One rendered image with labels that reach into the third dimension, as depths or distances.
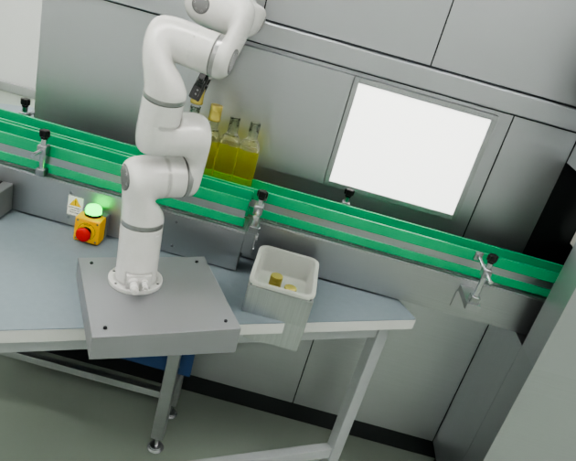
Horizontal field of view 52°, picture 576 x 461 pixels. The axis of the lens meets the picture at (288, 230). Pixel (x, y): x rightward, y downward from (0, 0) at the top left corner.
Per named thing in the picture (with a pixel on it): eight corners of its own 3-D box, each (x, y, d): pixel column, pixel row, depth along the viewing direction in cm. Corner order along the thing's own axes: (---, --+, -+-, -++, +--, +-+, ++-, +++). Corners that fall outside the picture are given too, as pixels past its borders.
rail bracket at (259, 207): (263, 218, 172) (273, 179, 167) (254, 242, 156) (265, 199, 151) (253, 215, 172) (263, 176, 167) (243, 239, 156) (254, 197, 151)
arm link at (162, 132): (136, 84, 119) (208, 90, 128) (119, 182, 132) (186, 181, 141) (151, 108, 113) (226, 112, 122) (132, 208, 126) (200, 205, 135)
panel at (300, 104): (453, 217, 186) (496, 114, 172) (455, 220, 183) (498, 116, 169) (178, 140, 185) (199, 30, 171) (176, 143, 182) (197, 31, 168)
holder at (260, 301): (312, 277, 176) (318, 254, 173) (304, 327, 151) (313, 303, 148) (256, 262, 176) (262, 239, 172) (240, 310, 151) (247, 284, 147)
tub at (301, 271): (312, 284, 171) (319, 259, 167) (306, 326, 150) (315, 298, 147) (253, 269, 171) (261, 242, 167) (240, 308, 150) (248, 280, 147)
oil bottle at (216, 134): (209, 195, 178) (223, 128, 169) (205, 202, 173) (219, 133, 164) (191, 190, 178) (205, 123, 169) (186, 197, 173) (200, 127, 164)
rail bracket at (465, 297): (464, 305, 177) (494, 241, 167) (474, 337, 161) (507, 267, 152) (449, 301, 177) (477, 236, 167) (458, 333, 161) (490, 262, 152)
